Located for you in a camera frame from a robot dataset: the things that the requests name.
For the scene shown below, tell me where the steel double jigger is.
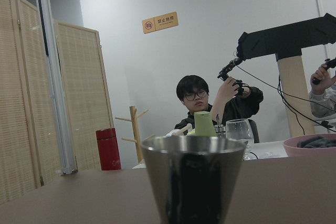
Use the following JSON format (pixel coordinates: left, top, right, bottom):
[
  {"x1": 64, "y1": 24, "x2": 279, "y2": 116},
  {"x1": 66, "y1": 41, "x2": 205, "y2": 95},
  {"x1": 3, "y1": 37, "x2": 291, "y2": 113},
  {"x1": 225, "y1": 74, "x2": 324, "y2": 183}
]
[{"x1": 141, "y1": 135, "x2": 245, "y2": 223}]

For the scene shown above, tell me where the wooden cup tree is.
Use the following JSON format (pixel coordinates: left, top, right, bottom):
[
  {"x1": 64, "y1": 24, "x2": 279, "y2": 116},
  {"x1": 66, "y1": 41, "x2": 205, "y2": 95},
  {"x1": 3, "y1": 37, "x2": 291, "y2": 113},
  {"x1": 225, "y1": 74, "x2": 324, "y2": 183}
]
[{"x1": 114, "y1": 105, "x2": 149, "y2": 164}]

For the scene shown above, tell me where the green tumbler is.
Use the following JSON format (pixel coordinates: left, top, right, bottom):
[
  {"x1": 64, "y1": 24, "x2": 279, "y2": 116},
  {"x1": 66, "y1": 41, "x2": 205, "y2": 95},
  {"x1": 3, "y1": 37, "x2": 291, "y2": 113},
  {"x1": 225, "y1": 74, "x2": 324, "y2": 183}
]
[{"x1": 194, "y1": 111, "x2": 216, "y2": 137}]

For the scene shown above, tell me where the seated person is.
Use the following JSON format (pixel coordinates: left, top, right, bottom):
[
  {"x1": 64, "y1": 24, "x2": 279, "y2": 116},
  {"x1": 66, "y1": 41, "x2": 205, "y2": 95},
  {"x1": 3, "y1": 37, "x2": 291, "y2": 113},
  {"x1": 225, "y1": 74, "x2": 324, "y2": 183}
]
[{"x1": 175, "y1": 75, "x2": 264, "y2": 130}]

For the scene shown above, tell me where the red thermos bottle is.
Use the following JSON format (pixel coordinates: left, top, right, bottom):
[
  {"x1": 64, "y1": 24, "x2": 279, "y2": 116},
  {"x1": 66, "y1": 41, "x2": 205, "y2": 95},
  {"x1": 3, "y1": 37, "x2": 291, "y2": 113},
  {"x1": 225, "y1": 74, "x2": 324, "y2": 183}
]
[{"x1": 96, "y1": 128, "x2": 121, "y2": 170}]

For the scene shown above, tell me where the wine glass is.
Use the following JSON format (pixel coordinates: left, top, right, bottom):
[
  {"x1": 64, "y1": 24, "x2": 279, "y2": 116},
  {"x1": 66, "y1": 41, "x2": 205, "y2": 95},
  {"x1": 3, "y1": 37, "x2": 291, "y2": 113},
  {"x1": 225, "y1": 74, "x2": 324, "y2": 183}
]
[{"x1": 226, "y1": 119, "x2": 257, "y2": 161}]

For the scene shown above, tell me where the bamboo folding screen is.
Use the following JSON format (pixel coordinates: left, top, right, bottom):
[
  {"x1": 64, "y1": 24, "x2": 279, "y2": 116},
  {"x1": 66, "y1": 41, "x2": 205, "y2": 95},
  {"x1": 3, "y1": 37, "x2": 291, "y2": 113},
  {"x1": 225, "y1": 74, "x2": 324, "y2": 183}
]
[{"x1": 1, "y1": 0, "x2": 113, "y2": 203}]

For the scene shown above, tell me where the pink bowl with cloth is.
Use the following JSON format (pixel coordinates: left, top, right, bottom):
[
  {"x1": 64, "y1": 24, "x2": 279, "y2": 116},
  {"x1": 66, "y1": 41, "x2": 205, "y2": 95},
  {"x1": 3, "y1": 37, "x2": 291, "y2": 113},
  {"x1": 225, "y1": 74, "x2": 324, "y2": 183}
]
[{"x1": 283, "y1": 134, "x2": 335, "y2": 157}]

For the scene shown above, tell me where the orange wall sign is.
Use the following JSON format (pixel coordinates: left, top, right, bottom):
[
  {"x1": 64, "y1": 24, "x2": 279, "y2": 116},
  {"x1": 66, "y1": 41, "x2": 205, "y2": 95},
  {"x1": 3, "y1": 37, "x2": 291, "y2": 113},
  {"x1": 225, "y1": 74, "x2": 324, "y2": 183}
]
[{"x1": 142, "y1": 12, "x2": 179, "y2": 34}]

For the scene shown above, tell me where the aluminium frame post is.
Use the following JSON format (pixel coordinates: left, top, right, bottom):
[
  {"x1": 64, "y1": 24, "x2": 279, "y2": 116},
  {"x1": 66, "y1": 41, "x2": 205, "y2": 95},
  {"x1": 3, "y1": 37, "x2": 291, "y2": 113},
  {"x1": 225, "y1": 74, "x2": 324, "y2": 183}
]
[{"x1": 36, "y1": 0, "x2": 77, "y2": 175}]

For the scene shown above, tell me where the black overhead camera boom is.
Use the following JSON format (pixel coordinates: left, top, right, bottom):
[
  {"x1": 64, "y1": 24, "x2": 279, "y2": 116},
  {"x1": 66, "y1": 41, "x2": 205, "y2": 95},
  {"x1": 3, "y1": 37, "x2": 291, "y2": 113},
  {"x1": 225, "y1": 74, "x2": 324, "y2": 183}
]
[{"x1": 237, "y1": 13, "x2": 335, "y2": 60}]

